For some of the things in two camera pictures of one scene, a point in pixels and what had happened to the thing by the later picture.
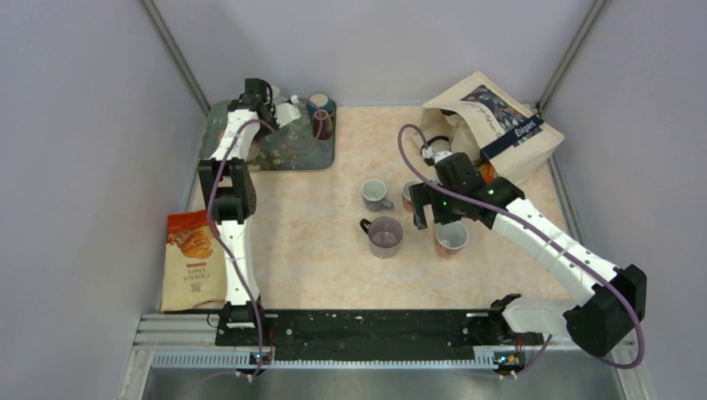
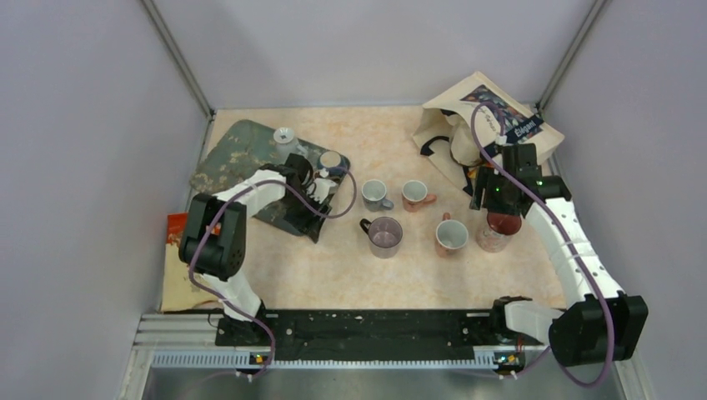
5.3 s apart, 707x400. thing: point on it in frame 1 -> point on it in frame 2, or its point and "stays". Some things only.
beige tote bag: x=478 y=118 stays
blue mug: x=319 y=101 -> x=337 y=163
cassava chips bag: x=194 y=270 stays
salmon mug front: x=407 y=197 stays
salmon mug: x=450 y=239 stays
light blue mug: x=373 y=192 stays
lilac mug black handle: x=384 y=236 stays
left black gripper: x=271 y=112 -> x=304 y=191
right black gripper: x=424 y=194 -> x=483 y=182
